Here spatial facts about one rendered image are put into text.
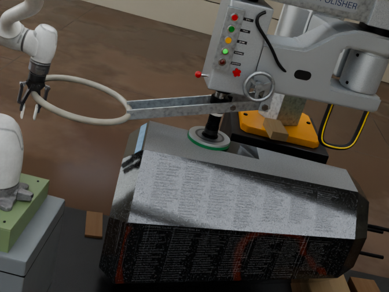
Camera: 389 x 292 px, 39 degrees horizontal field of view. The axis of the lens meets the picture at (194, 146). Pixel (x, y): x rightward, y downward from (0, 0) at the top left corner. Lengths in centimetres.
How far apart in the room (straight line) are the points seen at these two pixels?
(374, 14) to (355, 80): 33
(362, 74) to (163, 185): 108
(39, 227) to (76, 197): 169
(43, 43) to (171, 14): 633
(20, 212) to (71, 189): 186
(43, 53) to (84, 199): 143
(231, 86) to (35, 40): 88
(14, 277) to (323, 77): 162
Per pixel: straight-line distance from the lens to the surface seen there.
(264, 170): 262
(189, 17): 863
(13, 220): 182
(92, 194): 368
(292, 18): 321
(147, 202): 243
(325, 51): 260
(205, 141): 266
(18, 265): 181
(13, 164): 183
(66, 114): 241
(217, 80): 251
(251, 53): 250
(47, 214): 201
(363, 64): 272
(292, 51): 255
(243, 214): 251
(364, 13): 261
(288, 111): 339
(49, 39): 242
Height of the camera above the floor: 194
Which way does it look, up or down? 24 degrees down
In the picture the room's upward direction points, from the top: 15 degrees clockwise
